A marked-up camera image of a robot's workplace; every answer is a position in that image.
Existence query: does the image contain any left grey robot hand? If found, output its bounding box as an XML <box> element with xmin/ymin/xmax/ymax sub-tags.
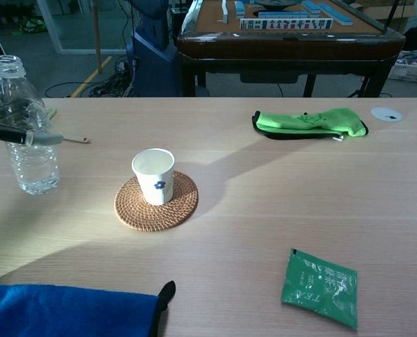
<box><xmin>0</xmin><ymin>89</ymin><xmax>64</xmax><ymax>147</ymax></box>

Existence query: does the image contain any wooden pole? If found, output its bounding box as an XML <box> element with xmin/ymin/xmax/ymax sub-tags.
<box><xmin>93</xmin><ymin>0</ymin><xmax>102</xmax><ymax>74</ymax></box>

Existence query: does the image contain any green cloth pouch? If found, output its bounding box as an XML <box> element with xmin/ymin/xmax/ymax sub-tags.
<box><xmin>251</xmin><ymin>107</ymin><xmax>369</xmax><ymax>141</ymax></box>

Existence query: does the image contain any white plastic basket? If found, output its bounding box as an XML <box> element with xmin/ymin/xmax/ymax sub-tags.
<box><xmin>387</xmin><ymin>59</ymin><xmax>417</xmax><ymax>84</ymax></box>

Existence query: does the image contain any green tea sachet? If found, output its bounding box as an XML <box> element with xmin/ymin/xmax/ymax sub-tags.
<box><xmin>280</xmin><ymin>248</ymin><xmax>359</xmax><ymax>331</ymax></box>

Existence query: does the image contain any white flower paper cup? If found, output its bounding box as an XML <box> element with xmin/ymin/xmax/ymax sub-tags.
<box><xmin>131</xmin><ymin>148</ymin><xmax>176</xmax><ymax>206</ymax></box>

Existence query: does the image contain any round woven rattan coaster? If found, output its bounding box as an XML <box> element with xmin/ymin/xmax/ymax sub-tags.
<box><xmin>114</xmin><ymin>171</ymin><xmax>199</xmax><ymax>232</ymax></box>

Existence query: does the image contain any white round cable grommet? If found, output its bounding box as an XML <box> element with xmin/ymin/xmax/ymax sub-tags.
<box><xmin>371</xmin><ymin>107</ymin><xmax>404</xmax><ymax>123</ymax></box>

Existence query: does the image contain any clear plastic bottle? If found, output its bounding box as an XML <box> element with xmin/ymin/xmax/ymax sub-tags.
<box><xmin>0</xmin><ymin>55</ymin><xmax>61</xmax><ymax>196</ymax></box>

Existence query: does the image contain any brown mahjong table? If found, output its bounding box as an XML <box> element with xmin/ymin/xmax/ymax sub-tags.
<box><xmin>177</xmin><ymin>0</ymin><xmax>406</xmax><ymax>98</ymax></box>

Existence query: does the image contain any blue machine base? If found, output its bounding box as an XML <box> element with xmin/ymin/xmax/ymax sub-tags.
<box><xmin>126</xmin><ymin>0</ymin><xmax>181</xmax><ymax>98</ymax></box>

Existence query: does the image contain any blue microfiber cloth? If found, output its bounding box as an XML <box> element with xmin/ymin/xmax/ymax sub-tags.
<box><xmin>0</xmin><ymin>280</ymin><xmax>177</xmax><ymax>337</ymax></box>

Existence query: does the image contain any black floor cable tangle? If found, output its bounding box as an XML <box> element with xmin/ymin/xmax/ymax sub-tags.
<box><xmin>45</xmin><ymin>55</ymin><xmax>138</xmax><ymax>98</ymax></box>

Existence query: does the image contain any mahjong tile row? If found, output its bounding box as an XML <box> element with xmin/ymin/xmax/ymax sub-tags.
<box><xmin>239</xmin><ymin>18</ymin><xmax>334</xmax><ymax>31</ymax></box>

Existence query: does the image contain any glass partition frame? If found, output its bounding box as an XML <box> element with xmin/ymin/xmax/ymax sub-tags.
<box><xmin>36</xmin><ymin>0</ymin><xmax>132</xmax><ymax>55</ymax></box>

